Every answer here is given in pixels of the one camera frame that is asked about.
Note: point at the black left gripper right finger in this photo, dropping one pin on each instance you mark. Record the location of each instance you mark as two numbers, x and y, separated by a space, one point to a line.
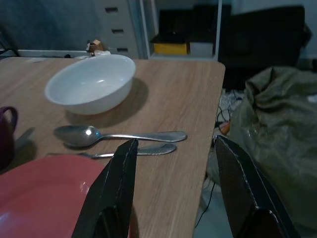
245 198

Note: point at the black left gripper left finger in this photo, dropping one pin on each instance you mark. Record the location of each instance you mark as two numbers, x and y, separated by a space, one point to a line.
111 193

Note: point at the steel fork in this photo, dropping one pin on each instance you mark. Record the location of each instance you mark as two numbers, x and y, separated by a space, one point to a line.
158 149

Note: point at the steel spoon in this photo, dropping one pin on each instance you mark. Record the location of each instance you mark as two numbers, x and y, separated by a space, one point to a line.
79 135

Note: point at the pink plate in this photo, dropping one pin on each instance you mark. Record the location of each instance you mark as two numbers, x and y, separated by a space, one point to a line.
44 193

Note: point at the small orange object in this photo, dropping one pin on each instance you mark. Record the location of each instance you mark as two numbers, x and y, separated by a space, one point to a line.
225 127

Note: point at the green woven sack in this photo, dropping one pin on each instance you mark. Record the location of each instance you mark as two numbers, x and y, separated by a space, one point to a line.
280 129

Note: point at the wooden dining table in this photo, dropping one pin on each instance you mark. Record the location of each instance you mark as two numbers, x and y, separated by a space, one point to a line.
168 99

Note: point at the white ceramic bowl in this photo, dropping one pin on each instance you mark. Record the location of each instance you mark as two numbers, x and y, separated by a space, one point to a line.
94 81

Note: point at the dark purple mug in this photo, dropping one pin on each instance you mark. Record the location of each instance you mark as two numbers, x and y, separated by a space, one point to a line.
6 143

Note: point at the small wooden block figure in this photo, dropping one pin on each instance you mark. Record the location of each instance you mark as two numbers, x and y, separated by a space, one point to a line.
95 45

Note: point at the white storage box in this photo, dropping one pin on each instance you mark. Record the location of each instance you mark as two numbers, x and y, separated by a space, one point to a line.
201 49

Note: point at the yellow storage box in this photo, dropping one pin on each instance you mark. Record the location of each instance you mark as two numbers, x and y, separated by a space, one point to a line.
171 48

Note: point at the black chair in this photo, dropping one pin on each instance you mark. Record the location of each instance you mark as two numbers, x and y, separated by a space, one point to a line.
262 37

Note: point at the white open shelf unit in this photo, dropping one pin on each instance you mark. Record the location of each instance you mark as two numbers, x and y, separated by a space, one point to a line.
146 29

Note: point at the grey drawer cabinet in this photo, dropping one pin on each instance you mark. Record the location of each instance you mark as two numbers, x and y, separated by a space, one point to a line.
119 22

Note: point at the black box on shelf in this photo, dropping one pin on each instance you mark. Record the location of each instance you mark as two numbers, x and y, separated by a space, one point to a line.
178 24

